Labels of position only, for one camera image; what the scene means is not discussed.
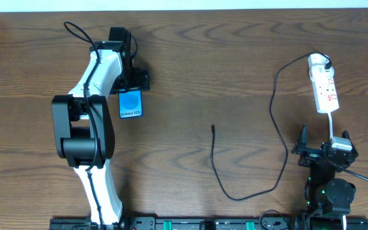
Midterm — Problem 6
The white power strip cord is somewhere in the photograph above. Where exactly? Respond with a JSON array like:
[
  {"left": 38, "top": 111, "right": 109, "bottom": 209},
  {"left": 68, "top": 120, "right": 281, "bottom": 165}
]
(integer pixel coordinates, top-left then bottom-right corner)
[{"left": 326, "top": 111, "right": 335, "bottom": 139}]

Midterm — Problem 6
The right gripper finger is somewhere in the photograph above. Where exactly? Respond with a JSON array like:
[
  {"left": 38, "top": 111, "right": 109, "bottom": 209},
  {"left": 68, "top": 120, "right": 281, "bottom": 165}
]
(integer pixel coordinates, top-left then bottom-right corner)
[
  {"left": 295, "top": 123, "right": 307, "bottom": 150},
  {"left": 342, "top": 130, "right": 355, "bottom": 150}
]

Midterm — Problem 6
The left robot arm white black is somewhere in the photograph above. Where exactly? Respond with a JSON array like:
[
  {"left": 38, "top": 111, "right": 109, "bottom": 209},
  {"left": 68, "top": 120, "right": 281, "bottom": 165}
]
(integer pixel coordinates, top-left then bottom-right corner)
[{"left": 49, "top": 27, "right": 150, "bottom": 229}]

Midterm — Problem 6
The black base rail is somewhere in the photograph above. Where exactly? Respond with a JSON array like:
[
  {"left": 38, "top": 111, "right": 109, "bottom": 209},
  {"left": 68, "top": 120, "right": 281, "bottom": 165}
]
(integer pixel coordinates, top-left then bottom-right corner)
[{"left": 49, "top": 213, "right": 368, "bottom": 230}]

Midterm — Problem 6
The black USB charging cable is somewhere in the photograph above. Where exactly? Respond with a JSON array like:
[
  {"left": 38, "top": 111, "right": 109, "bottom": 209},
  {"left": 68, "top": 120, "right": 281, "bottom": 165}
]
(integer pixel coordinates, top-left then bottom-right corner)
[{"left": 210, "top": 51, "right": 333, "bottom": 202}]

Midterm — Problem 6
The white USB charger adapter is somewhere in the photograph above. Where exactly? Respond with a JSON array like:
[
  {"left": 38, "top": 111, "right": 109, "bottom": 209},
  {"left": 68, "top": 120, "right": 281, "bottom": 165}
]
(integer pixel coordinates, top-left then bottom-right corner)
[{"left": 308, "top": 53, "right": 335, "bottom": 82}]

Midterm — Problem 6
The blue Galaxy smartphone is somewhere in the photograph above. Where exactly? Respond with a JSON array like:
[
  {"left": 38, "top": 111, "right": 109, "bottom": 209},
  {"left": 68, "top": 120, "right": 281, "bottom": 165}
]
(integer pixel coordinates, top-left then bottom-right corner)
[{"left": 119, "top": 91, "right": 142, "bottom": 119}]

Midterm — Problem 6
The white power strip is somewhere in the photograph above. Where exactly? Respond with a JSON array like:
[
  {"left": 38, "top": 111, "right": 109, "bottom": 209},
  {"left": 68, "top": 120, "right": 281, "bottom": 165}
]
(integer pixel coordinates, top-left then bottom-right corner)
[{"left": 309, "top": 73, "right": 339, "bottom": 114}]

